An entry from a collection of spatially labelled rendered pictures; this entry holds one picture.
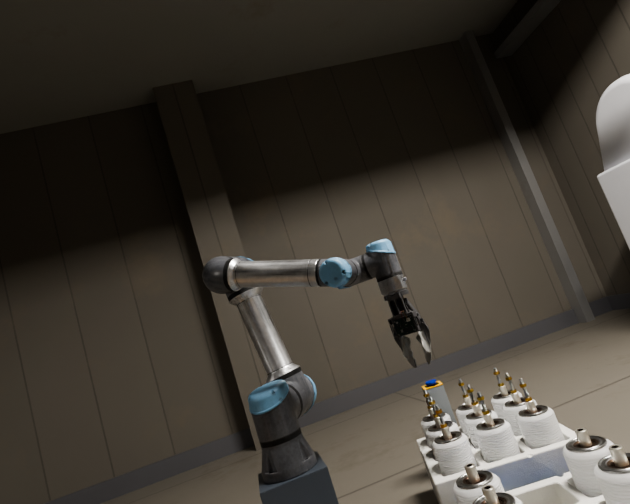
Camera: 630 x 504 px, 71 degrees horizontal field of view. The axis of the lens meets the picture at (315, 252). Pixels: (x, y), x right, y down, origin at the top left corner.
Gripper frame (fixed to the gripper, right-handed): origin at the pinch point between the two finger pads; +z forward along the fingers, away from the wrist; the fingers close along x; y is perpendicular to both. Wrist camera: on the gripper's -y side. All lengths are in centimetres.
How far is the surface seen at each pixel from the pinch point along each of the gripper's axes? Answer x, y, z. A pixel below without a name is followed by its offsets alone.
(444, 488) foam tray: -3.5, 9.6, 30.0
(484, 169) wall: 53, -280, -100
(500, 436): 13.1, 1.7, 23.2
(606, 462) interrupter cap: 31.8, 32.3, 21.0
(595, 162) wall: 129, -275, -71
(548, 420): 25.4, -2.1, 23.0
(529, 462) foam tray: 17.6, 3.5, 29.9
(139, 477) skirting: -225, -109, 39
